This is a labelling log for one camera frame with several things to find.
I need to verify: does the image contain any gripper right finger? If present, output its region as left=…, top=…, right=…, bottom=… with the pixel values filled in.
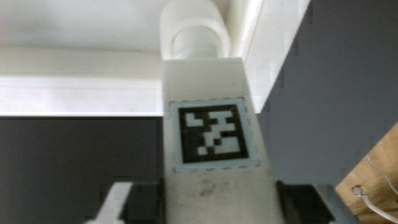
left=276, top=181, right=338, bottom=224

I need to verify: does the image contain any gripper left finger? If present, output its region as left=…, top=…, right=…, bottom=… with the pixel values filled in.
left=84, top=182, right=164, bottom=224

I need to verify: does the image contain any white table leg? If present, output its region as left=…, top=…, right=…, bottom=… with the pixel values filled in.
left=162, top=58, right=285, bottom=224

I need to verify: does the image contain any white square table top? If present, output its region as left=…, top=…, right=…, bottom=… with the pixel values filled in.
left=0, top=0, right=312, bottom=116

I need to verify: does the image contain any wooden board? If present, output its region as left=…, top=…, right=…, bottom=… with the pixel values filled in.
left=337, top=123, right=398, bottom=224

